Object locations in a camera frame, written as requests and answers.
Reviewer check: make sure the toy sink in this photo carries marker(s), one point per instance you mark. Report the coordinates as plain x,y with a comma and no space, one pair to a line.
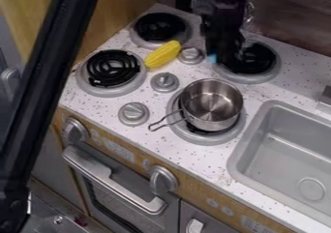
284,153

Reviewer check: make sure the blue spatula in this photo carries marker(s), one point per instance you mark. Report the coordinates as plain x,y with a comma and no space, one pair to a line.
212,58

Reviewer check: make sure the black bar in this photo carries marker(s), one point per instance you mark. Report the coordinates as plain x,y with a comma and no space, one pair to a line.
41,82

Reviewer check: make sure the silver pot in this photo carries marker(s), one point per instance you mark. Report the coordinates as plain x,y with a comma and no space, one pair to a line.
211,104

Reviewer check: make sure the toy stove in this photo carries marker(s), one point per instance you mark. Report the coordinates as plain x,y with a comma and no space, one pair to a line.
112,69

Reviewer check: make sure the yellow toy corn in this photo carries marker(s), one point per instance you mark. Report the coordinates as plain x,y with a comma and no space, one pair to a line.
163,54

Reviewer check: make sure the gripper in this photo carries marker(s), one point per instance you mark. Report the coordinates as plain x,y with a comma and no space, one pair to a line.
226,34

